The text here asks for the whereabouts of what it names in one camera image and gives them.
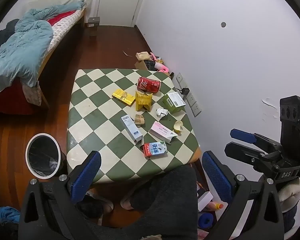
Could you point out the black charger plug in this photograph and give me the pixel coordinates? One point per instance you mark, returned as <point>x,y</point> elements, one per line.
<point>185,91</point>

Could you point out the red pink cloth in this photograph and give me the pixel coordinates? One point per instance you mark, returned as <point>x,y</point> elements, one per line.
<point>61,17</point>

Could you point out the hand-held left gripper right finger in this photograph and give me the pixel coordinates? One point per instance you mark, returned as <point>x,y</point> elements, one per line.
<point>216,178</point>

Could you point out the round wall hole cover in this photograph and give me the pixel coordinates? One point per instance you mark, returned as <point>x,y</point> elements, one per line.
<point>223,24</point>

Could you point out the yellow box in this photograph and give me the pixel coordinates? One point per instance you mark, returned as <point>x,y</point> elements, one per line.
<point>143,101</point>
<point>122,97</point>

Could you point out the clear plastic bin liner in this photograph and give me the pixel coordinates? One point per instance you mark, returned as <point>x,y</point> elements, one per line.
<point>40,152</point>

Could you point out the red soda can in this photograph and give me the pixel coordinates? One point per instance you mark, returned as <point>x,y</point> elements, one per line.
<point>148,84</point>

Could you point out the white door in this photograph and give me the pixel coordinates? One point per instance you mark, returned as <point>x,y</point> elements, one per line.
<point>120,2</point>

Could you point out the dark clothes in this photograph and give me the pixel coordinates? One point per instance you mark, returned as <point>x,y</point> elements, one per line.
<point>3,33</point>

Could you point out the person's slippered foot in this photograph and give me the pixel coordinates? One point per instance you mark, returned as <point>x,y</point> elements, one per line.
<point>100,207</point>
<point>126,203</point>

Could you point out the red blue milk carton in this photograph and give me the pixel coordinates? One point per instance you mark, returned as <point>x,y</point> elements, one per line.
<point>155,150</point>

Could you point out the pink white box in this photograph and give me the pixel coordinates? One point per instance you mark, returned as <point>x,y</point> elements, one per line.
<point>161,130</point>

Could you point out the brown paper bag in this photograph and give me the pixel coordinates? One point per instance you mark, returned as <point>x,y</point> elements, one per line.
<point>143,55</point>

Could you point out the person's right slippered foot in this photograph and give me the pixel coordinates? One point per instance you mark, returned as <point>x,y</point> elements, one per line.
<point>126,203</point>

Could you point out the wooden table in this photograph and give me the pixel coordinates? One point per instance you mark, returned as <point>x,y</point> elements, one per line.
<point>197,155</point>

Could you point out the pink plush toy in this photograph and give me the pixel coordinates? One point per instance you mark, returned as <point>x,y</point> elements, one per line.
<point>161,66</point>

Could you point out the red blanket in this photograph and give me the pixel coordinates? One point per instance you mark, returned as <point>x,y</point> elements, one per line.
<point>10,102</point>

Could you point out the black bag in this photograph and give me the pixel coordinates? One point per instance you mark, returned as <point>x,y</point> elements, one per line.
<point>150,64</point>

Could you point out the brown paper scrap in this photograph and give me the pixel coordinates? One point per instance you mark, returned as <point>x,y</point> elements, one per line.
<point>139,120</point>

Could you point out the blue white tall box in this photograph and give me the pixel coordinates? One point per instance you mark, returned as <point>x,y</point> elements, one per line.
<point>130,127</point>

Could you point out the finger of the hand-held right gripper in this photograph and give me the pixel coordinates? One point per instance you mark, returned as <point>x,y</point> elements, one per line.
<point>242,135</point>
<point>240,151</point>

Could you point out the wooden bed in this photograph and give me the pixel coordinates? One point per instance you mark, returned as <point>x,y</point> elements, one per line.
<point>65,31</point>

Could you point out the blue cloth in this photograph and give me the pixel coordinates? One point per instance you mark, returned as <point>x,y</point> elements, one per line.
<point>7,213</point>

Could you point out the crumpled white paper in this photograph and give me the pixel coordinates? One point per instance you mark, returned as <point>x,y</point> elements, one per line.
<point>162,111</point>

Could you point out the yellowish fruit peel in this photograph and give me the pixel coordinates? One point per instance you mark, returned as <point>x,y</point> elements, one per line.
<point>178,127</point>

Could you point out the black white-rimmed trash bin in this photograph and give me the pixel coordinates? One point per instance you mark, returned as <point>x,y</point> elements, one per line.
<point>62,160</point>

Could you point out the cardboard box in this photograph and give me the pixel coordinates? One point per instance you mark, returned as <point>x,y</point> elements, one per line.
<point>140,65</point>

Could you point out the green white checkered tablecloth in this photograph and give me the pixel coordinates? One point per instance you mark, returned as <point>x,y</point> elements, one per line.
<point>102,100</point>

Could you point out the green box with white label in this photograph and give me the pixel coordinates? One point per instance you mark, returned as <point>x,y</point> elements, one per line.
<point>171,107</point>

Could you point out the light blue duvet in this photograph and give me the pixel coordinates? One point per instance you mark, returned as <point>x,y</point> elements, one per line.
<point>22,45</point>

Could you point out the yellow orange bottle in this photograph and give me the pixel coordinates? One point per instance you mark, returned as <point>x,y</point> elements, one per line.
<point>216,206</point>

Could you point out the grey wall socket panel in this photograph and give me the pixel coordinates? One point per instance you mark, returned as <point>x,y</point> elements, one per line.
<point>191,98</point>
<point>181,78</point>
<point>196,109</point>

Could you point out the person's left slippered foot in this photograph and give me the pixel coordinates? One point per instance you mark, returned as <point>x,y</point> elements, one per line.
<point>100,207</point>

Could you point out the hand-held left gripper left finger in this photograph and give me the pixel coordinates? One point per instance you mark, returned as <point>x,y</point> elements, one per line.
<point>86,180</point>

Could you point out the small grey stool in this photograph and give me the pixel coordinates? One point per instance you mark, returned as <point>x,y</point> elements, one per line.
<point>93,27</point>

